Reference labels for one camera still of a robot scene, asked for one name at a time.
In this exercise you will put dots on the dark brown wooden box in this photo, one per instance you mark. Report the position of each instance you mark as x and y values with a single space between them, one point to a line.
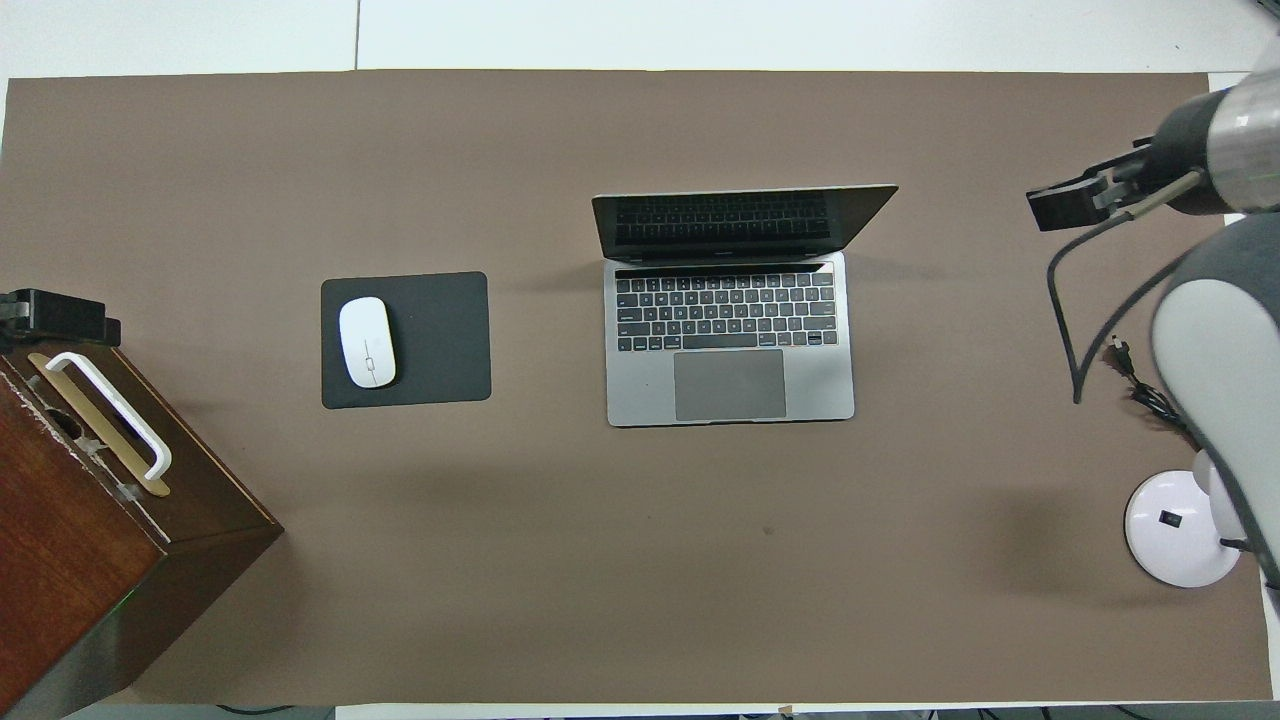
70 560

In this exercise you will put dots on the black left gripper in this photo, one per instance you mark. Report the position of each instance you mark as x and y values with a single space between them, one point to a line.
8 320

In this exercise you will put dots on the brown table mat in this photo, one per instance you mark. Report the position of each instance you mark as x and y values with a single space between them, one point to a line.
600 560

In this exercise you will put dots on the silver grey laptop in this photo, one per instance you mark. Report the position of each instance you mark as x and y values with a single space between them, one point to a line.
730 385

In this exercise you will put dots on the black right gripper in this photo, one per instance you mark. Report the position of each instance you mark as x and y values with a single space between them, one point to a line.
1185 150

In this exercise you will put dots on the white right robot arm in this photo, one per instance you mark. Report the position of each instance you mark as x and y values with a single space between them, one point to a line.
1220 340

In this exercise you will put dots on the black mouse pad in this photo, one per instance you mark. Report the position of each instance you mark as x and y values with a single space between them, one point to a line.
440 340

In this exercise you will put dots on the white desk lamp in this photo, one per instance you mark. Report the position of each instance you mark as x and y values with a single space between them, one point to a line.
1170 520

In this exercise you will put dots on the white computer mouse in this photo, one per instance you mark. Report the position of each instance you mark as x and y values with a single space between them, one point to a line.
367 342

